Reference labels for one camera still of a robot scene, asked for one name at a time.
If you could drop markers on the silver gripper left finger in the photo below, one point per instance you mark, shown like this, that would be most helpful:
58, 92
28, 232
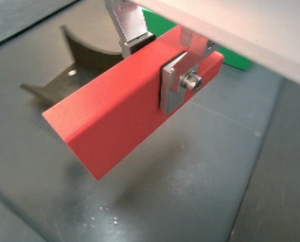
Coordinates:
128, 18

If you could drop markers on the green shape-sorter board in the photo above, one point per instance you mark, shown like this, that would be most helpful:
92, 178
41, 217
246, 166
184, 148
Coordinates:
159, 25

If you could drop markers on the red double-square block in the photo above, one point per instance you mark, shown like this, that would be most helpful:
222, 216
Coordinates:
111, 114

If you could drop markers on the black curved holder stand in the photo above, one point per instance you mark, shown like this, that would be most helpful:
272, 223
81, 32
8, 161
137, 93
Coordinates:
92, 61

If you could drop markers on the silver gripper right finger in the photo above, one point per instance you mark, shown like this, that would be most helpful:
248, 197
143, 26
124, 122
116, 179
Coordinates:
180, 76

